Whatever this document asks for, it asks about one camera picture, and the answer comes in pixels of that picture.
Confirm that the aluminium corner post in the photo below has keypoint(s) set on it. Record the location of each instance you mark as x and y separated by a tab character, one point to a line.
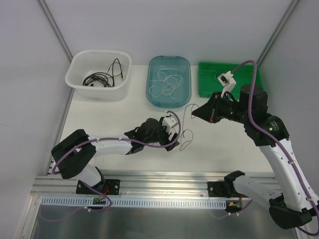
55	28
277	31

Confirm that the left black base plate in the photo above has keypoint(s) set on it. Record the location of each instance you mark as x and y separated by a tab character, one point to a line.
107	186

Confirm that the aluminium corner post right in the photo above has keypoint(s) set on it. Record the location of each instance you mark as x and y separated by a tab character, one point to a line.
277	31

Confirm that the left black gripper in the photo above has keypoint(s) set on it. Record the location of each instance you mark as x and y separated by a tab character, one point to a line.
164	134

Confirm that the blue translucent plastic container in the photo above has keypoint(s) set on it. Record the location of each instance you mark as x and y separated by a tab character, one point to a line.
168	82

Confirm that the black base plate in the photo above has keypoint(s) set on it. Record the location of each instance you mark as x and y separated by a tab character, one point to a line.
107	186
221	189

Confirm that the aluminium corner post left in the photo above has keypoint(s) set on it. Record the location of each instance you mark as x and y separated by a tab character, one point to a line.
55	28

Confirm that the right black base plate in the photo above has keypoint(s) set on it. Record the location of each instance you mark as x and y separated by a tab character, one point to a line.
221	189

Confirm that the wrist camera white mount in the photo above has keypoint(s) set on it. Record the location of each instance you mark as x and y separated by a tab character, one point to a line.
227	81
170	122

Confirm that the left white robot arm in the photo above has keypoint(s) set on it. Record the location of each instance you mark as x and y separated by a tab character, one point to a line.
73	154

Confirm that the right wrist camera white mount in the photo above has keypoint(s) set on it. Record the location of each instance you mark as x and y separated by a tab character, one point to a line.
227	81

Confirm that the white translucent plastic tub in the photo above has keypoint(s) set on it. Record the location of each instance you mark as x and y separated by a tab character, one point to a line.
100	74

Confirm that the aluminium mounting rail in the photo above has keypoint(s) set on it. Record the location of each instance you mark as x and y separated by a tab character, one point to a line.
176	185

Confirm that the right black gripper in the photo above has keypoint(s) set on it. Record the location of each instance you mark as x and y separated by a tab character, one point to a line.
214	108

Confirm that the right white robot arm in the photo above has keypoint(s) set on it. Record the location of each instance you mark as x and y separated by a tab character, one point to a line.
296	204

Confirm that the white slotted cable duct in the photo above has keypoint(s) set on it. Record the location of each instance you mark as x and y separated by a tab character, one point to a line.
134	202

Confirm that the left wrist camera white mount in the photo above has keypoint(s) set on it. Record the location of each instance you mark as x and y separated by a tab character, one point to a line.
170	122

